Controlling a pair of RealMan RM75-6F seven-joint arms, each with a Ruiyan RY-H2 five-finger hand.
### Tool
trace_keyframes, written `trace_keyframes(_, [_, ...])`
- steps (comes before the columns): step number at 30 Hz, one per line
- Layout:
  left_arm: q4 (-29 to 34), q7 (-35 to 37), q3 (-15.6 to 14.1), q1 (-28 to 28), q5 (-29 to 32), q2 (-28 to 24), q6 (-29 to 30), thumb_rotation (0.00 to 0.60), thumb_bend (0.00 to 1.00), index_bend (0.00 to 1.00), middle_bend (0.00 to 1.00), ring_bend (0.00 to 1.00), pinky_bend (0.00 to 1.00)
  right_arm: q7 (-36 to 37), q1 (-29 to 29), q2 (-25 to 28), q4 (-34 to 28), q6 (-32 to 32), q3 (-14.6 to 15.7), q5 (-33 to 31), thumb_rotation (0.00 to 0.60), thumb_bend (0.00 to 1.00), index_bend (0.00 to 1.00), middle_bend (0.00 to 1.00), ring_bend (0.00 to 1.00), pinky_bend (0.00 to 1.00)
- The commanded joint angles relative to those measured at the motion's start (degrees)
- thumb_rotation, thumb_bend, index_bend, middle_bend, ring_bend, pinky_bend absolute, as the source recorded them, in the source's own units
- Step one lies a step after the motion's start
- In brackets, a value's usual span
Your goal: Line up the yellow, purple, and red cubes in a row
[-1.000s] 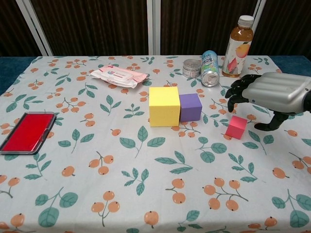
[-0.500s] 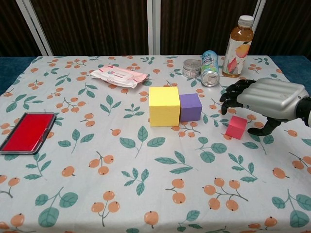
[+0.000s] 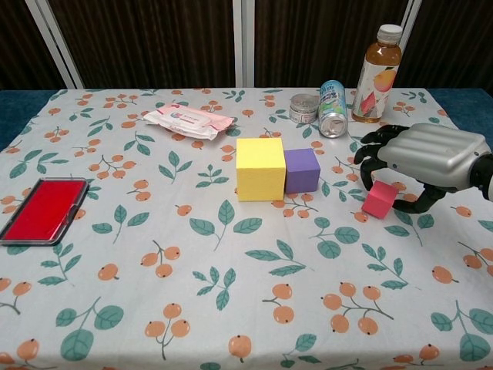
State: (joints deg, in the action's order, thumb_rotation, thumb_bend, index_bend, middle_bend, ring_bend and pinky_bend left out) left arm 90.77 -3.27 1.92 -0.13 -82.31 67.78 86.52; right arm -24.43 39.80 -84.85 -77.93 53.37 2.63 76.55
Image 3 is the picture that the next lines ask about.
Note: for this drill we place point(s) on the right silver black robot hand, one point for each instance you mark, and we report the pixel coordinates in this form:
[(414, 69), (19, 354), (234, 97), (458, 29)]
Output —
[(431, 154)]

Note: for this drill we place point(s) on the small red cube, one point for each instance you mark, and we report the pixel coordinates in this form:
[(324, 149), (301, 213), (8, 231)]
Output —
[(377, 202)]

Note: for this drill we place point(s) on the purple cube block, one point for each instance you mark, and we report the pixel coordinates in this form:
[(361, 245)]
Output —
[(302, 173)]

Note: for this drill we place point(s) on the large yellow cube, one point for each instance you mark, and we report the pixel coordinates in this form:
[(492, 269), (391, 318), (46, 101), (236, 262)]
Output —
[(260, 173)]

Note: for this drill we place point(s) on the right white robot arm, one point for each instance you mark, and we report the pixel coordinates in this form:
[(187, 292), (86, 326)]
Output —
[(485, 173)]

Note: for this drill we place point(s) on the tea bottle with white cap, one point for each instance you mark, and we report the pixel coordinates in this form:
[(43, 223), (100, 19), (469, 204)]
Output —
[(375, 88)]

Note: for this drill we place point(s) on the dark ribbed partition panel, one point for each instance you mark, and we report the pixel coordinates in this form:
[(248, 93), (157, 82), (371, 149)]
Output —
[(454, 46), (19, 46), (308, 38), (154, 38)]

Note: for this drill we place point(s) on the light blue drink can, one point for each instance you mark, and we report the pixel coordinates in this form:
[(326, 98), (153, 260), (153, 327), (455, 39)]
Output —
[(332, 104)]

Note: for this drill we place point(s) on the small clear round jar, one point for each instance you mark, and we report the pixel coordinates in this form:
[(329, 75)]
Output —
[(302, 108)]

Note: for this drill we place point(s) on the pink white wet wipes pack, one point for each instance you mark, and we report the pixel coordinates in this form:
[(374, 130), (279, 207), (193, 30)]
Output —
[(185, 119)]

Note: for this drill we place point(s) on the floral fruit print tablecloth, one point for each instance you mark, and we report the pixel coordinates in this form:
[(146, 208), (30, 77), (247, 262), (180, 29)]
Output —
[(154, 270)]

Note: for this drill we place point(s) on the red ink pad case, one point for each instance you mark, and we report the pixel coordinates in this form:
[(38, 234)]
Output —
[(42, 210)]

